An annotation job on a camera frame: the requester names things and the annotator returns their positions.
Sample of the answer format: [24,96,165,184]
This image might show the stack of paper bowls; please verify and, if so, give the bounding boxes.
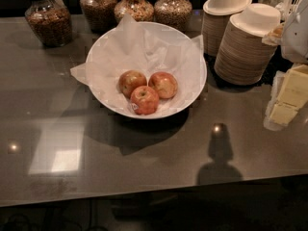
[201,0,252,57]
[214,3,280,86]

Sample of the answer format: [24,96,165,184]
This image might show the rear stack of paper bowls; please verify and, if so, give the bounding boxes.
[201,0,252,57]

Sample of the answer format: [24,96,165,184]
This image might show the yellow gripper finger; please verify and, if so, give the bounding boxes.
[264,64,308,131]
[262,23,284,46]

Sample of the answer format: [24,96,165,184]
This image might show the leftmost glass cereal jar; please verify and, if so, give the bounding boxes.
[25,0,72,47]

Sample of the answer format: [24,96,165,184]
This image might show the front stack of paper bowls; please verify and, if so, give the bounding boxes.
[214,3,280,86]

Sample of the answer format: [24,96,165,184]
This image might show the white paper liner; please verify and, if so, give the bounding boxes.
[69,13,205,116]

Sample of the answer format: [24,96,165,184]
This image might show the front red apple with sticker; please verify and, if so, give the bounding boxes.
[130,86,160,115]

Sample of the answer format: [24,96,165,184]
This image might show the glass cereal jar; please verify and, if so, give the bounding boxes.
[114,0,154,22]
[154,0,193,32]
[25,0,72,47]
[80,0,117,33]

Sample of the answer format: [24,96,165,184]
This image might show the white bowl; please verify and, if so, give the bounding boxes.
[85,21,208,120]

